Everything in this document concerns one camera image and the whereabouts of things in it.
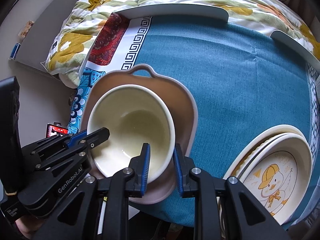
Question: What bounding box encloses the small white duck plate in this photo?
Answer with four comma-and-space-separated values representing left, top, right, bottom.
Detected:
239, 133, 313, 225

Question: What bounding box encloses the plain white plate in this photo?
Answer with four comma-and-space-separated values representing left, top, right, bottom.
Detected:
231, 133, 287, 178

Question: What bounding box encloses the cream bowl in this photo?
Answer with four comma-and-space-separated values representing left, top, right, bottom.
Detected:
87, 85, 176, 183

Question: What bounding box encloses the pink handled bowl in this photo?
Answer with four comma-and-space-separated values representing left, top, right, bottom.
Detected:
80, 64, 198, 205

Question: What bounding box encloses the large yellow duck plate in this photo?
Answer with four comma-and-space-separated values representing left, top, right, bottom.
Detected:
223, 125, 306, 179

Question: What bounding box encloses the person's left hand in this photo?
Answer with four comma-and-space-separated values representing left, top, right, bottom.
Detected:
15, 216, 46, 239

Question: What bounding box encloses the red packet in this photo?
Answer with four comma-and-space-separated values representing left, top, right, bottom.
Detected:
46, 122, 68, 138

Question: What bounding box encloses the blue white box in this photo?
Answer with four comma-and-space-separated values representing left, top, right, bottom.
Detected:
9, 43, 21, 60

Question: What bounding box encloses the grey headboard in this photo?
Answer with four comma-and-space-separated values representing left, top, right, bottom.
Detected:
15, 0, 78, 73

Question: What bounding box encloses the teal patterned tablecloth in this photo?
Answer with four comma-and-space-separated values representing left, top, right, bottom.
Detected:
68, 14, 319, 228

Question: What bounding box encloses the small beige toy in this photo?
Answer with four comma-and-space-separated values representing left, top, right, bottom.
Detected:
18, 21, 34, 40

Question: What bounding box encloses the grey bed tray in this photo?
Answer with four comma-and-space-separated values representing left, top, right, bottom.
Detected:
114, 3, 320, 68

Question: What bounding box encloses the floral duvet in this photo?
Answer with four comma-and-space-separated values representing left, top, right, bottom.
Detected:
44, 0, 319, 88

